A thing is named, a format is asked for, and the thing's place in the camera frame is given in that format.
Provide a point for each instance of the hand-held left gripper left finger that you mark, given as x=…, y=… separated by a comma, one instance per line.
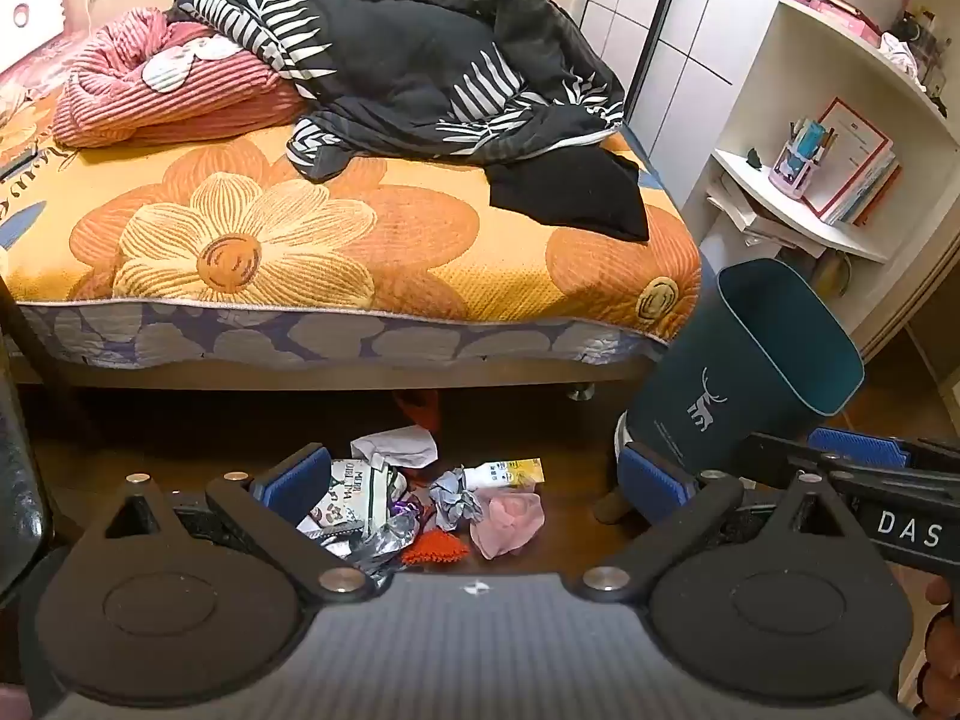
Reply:
x=300, y=481

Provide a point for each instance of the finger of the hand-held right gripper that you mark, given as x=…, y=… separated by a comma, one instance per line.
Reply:
x=859, y=446
x=787, y=457

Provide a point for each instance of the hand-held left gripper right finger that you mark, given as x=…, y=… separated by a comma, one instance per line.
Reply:
x=654, y=484

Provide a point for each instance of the white green snack packet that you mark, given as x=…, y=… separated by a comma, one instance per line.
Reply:
x=352, y=495

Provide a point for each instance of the dark teal trash bin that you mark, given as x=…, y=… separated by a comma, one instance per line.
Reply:
x=750, y=375

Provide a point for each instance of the silver foil wrapper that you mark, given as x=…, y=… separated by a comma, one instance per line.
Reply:
x=382, y=544

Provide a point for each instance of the white paper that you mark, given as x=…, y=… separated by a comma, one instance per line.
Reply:
x=397, y=446

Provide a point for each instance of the orange red wrapper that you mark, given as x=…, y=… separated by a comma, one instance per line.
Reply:
x=435, y=549

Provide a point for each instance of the person's right hand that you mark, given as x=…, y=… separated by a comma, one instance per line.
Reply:
x=943, y=645

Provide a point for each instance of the red object under bed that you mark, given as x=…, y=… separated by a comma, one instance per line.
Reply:
x=420, y=409

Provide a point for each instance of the yellow white packet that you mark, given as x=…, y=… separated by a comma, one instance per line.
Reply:
x=502, y=472

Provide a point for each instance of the pink crumpled tissue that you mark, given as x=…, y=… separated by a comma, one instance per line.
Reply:
x=506, y=525

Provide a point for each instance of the grey crumpled wrapper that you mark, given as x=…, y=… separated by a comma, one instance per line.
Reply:
x=454, y=502

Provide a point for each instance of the stack of white papers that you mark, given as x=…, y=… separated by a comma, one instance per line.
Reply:
x=742, y=214

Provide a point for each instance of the row of books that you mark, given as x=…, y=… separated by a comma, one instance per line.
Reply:
x=877, y=191

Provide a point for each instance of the black glossy object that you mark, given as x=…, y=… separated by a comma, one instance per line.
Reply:
x=19, y=480

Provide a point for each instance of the pink pen holder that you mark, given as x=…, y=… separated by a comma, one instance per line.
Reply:
x=799, y=165

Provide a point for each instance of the bed with orange floral bedspread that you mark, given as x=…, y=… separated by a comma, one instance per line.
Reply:
x=450, y=225

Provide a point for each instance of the red bordered book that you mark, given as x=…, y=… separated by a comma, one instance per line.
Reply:
x=851, y=146

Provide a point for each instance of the small green figure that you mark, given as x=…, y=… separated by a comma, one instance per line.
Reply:
x=753, y=158

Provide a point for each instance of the white crumpled cloth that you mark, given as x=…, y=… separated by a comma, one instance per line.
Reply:
x=898, y=52

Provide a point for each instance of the white shelf unit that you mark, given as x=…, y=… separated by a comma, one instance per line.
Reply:
x=817, y=52

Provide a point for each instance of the cluster of bottles and boxes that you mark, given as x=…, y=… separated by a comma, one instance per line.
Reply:
x=926, y=45

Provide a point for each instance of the pink box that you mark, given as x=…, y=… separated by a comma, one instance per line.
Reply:
x=844, y=15

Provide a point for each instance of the dark leaf-print quilt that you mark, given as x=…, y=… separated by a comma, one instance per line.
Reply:
x=420, y=52

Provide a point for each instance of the white wardrobe doors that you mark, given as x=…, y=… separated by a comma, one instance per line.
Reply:
x=675, y=15

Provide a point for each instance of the pink white device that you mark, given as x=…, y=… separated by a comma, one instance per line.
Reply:
x=26, y=15

